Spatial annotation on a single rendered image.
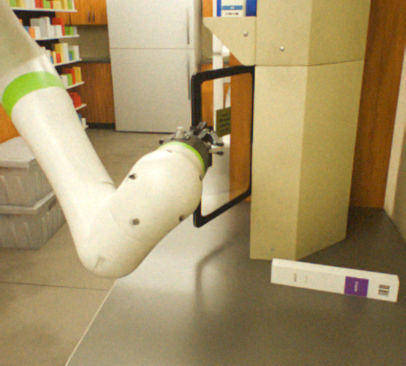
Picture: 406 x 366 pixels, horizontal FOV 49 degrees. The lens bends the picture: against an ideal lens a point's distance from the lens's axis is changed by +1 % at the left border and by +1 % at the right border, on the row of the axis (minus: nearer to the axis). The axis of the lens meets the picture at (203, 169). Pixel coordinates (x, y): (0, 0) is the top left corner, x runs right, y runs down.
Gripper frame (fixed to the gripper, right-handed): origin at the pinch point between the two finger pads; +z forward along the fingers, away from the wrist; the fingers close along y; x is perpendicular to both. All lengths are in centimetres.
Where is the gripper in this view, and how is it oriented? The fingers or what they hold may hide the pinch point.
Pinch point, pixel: (201, 131)
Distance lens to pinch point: 97.5
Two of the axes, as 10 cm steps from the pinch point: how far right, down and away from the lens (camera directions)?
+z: 1.5, -3.2, 9.4
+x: 0.0, 9.5, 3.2
